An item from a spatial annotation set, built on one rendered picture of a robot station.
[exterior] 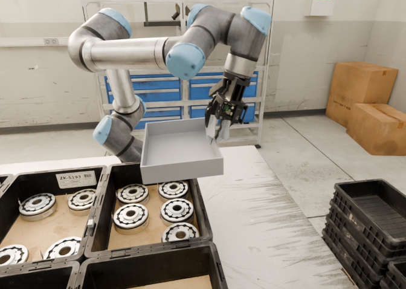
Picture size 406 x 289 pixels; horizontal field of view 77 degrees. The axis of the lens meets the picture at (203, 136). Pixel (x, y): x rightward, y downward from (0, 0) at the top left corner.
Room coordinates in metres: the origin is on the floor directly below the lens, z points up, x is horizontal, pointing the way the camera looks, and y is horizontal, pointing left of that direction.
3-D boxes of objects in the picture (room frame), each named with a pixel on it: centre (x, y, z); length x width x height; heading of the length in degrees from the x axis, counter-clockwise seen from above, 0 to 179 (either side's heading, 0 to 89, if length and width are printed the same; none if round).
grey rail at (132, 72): (2.56, 0.18, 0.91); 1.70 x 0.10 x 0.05; 99
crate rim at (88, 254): (0.62, 0.16, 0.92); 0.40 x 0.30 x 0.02; 11
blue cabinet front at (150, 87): (2.47, 0.57, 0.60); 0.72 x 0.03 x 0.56; 99
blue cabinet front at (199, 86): (2.60, -0.22, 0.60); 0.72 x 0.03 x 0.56; 99
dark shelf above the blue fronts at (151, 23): (2.80, -0.03, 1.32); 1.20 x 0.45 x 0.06; 99
